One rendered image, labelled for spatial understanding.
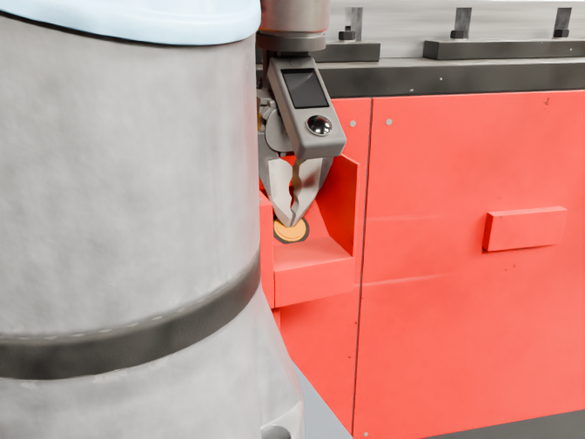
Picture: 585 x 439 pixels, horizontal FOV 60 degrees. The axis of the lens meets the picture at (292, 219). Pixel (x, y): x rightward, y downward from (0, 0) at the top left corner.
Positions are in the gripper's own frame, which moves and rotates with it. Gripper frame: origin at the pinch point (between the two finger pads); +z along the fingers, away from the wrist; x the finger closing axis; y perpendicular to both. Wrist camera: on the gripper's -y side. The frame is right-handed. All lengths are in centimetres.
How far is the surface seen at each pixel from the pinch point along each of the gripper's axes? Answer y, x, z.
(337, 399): 16, -17, 50
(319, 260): -6.1, -0.8, 2.1
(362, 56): 26.9, -21.9, -13.1
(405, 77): 19.5, -25.6, -10.9
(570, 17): 26, -64, -19
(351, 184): -4.9, -4.6, -5.8
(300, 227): 0.3, -1.2, 1.5
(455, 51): 24.4, -38.1, -13.7
